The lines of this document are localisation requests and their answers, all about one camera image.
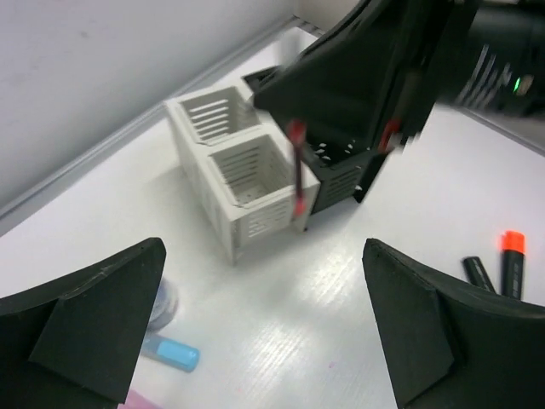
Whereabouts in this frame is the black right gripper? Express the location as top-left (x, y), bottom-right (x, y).
top-left (253, 1), bottom-right (544, 147)

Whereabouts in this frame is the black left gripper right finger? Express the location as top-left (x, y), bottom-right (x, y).
top-left (362, 239), bottom-right (544, 408)

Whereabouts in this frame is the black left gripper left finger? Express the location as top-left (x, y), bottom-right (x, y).
top-left (1, 238), bottom-right (166, 408)

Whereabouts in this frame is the pink and black highlighter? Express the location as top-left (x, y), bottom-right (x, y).
top-left (462, 256), bottom-right (496, 294)

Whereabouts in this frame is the pastel pink highlighter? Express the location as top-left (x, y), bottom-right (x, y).
top-left (118, 389), bottom-right (160, 409)

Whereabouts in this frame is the pastel blue highlighter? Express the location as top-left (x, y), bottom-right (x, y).
top-left (141, 334), bottom-right (200, 372)

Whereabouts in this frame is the black slotted organizer container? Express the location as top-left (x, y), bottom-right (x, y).
top-left (242, 66), bottom-right (388, 233)

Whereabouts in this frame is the clear jar of paperclips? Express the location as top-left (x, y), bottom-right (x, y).
top-left (147, 279), bottom-right (178, 332)

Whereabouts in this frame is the orange and black highlighter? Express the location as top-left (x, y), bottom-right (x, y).
top-left (501, 230), bottom-right (525, 300)

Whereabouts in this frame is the white slotted organizer container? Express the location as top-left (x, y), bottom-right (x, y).
top-left (163, 79), bottom-right (320, 262)

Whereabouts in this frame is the aluminium table edge rail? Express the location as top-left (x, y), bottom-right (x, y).
top-left (1, 17), bottom-right (324, 234)

